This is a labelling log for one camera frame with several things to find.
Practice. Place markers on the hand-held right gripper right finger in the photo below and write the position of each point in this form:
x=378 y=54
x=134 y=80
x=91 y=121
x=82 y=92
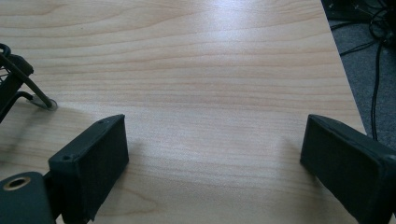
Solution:
x=345 y=161

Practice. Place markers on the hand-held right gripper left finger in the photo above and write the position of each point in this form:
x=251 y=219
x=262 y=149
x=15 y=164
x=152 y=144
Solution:
x=87 y=168

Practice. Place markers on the dark equipment base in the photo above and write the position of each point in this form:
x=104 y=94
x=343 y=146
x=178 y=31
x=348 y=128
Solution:
x=348 y=9

